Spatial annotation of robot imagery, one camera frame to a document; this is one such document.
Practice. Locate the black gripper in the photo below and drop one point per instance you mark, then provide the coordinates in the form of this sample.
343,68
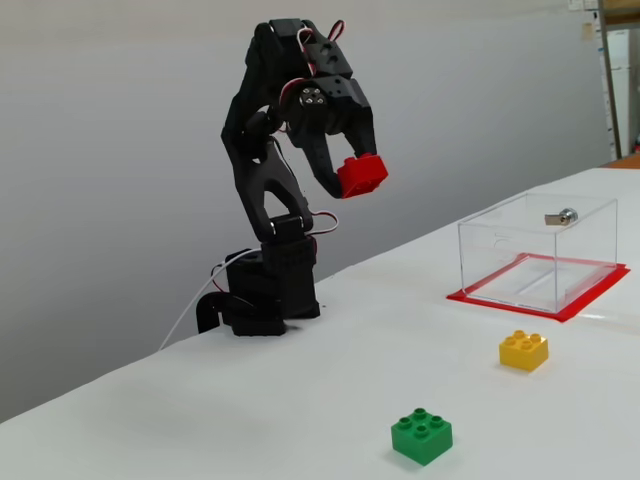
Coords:
336,116

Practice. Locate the red lego brick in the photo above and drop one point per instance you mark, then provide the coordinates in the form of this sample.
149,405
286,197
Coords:
362,175

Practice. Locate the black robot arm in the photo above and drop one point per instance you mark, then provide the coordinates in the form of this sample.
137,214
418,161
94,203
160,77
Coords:
260,165

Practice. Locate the black robot base with clamp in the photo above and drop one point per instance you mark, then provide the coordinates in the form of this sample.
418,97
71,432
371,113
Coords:
255,300

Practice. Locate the transparent plastic box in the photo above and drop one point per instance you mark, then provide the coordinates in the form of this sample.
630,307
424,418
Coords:
510,270

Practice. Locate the silver metal box lock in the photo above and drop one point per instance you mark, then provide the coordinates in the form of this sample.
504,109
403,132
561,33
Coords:
566,216

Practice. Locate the yellow lego brick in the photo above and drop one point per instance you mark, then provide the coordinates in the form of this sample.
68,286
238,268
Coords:
523,352

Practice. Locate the green lego brick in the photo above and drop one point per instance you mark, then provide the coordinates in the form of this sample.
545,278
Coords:
421,440

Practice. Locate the beige paper note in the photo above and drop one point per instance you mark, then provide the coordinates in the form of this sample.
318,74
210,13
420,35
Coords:
586,31

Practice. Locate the white cabinet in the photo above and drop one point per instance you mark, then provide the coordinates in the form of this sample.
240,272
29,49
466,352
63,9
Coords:
620,90

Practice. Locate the wooden table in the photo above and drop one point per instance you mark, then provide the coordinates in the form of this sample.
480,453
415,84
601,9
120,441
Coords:
625,161

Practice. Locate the small red object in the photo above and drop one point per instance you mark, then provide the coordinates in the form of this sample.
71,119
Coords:
637,145

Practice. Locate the grey metal shelf post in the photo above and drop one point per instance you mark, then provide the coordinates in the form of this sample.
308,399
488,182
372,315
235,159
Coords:
609,75

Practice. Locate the red tape frame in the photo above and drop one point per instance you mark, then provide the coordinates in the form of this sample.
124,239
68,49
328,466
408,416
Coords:
580,307

